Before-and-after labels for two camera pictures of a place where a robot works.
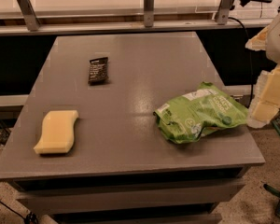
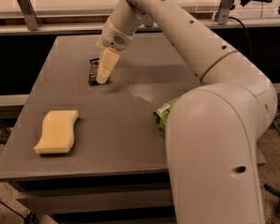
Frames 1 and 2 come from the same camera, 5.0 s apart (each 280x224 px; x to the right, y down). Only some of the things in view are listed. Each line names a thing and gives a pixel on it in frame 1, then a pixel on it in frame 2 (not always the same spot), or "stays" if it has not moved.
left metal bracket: x=27 y=9 stays
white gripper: x=279 y=36 to x=112 y=37
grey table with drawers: x=121 y=168 stays
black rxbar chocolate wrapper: x=98 y=70 stays
